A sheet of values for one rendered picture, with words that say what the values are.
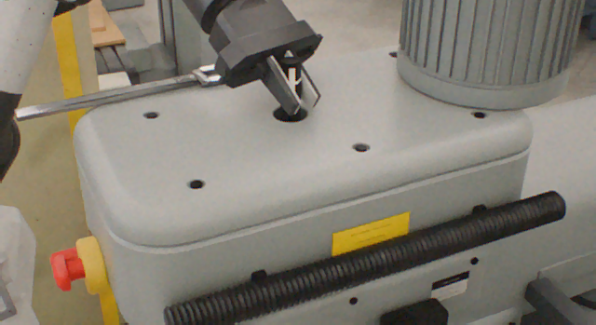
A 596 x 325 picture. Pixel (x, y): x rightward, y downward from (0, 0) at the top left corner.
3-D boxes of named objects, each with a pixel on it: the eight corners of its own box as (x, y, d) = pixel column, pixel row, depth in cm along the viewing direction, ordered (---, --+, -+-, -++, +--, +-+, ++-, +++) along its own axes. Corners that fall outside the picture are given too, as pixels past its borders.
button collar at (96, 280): (92, 306, 79) (85, 262, 76) (80, 272, 83) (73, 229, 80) (112, 301, 80) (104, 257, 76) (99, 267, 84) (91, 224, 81)
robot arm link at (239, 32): (304, 74, 88) (250, 0, 91) (334, 19, 80) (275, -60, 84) (213, 106, 81) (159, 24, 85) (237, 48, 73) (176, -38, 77)
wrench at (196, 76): (19, 127, 78) (17, 120, 78) (13, 111, 81) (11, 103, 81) (236, 82, 88) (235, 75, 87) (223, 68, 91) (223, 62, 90)
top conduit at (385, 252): (175, 352, 68) (172, 324, 66) (162, 322, 71) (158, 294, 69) (564, 225, 84) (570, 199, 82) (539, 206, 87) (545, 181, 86)
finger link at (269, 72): (293, 117, 79) (263, 73, 81) (304, 99, 77) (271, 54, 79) (281, 122, 78) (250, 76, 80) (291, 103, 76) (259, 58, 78)
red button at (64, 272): (60, 302, 78) (54, 272, 76) (53, 278, 81) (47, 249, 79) (92, 292, 79) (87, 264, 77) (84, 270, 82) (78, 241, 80)
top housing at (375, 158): (138, 367, 72) (117, 234, 63) (79, 218, 92) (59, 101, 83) (529, 239, 89) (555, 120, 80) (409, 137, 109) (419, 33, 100)
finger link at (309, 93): (318, 94, 78) (285, 49, 80) (307, 112, 80) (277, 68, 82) (330, 89, 79) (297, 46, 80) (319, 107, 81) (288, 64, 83)
